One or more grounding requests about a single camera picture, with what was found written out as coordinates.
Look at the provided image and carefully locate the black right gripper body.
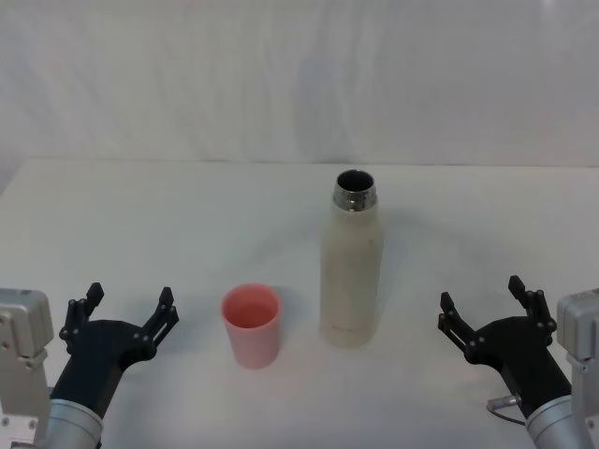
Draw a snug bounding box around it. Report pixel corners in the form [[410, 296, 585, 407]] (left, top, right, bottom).
[[469, 316, 574, 421]]

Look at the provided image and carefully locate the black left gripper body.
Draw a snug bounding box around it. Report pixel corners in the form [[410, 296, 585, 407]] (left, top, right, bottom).
[[49, 319, 156, 417]]

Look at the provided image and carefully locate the thin cable with silver plug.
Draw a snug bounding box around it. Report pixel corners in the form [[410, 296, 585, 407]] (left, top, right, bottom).
[[487, 394, 529, 426]]

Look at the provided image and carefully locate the white tablecloth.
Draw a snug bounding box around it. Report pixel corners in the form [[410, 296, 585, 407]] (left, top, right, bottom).
[[0, 156, 599, 449]]

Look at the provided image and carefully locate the pink cup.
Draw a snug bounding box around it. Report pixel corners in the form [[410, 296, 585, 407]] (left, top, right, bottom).
[[220, 282, 283, 370]]

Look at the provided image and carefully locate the white curtain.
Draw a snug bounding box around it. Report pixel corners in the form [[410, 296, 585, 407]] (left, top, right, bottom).
[[0, 0, 599, 166]]

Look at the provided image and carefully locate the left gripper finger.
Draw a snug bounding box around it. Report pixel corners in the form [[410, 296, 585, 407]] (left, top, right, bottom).
[[59, 282, 105, 340], [133, 285, 181, 361]]

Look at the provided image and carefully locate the cream vacuum bottle steel neck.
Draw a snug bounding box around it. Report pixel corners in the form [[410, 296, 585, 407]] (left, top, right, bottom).
[[319, 169, 386, 350]]

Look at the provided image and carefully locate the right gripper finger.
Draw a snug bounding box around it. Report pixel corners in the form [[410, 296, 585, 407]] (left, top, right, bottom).
[[507, 275, 559, 344], [437, 291, 484, 363]]

